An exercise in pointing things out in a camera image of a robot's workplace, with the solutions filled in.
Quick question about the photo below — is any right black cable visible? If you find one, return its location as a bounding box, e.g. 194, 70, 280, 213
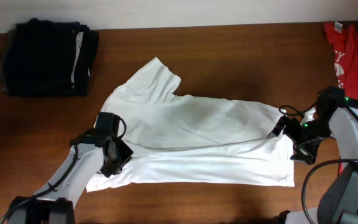
278, 105, 358, 224

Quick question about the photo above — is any folded black clothes stack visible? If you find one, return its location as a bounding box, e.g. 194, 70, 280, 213
0, 18, 99, 97

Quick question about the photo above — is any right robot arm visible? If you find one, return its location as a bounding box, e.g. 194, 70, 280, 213
268, 94, 358, 223

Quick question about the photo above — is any red t-shirt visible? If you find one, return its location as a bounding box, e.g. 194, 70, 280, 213
323, 21, 358, 203

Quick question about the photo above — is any white t-shirt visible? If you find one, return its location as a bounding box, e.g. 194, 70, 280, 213
86, 58, 294, 192

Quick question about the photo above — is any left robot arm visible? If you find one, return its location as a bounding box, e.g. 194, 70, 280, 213
0, 134, 133, 223

